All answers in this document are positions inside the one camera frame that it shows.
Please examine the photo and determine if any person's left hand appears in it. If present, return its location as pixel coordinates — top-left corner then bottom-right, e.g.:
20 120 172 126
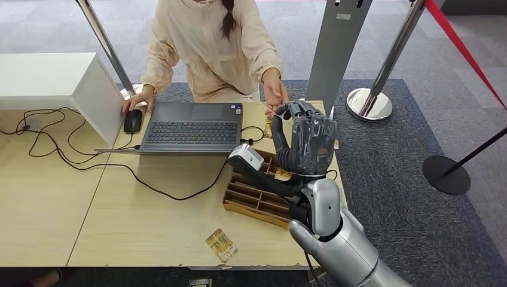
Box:
261 68 291 120

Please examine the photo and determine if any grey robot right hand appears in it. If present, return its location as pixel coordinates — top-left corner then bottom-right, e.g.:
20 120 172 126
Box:
271 100 337 178

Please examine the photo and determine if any person's right hand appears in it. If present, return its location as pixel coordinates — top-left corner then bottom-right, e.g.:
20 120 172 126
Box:
120 84 156 115

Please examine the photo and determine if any black computer mouse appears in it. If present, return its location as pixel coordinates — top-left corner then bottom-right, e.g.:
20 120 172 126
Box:
123 109 143 134

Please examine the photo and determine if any person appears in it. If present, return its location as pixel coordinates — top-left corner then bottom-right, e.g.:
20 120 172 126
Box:
120 0 291 120

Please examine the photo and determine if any brown wooden card organiser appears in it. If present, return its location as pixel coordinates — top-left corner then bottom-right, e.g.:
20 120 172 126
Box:
222 148 296 230

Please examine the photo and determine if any dark grey laptop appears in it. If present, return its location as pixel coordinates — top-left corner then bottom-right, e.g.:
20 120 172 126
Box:
138 102 243 154

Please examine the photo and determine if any grey kiosk pillar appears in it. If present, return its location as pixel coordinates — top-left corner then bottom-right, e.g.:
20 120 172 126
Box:
305 0 374 115

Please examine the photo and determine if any white desk cabinet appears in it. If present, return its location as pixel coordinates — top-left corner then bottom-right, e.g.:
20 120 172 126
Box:
0 52 126 146

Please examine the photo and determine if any black stanchion with round base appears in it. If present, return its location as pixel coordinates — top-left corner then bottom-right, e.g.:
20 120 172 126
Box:
422 126 507 196

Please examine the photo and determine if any tan shoe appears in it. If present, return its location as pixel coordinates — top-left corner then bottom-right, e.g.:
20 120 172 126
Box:
30 268 63 287

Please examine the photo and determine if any black mouse cable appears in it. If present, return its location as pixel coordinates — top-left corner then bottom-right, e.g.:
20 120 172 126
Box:
65 118 138 157

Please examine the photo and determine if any short black cable with plug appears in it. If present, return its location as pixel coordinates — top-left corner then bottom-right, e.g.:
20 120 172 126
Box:
239 125 266 145

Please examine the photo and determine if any chrome stanchion post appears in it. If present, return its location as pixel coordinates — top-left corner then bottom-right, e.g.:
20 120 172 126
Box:
346 0 427 123
75 0 144 106

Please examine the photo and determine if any long black power cable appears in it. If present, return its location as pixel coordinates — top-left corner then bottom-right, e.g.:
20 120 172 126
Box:
0 106 231 201

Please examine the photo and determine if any red barrier rope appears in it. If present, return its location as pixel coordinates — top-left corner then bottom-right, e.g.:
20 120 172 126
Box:
423 0 507 112

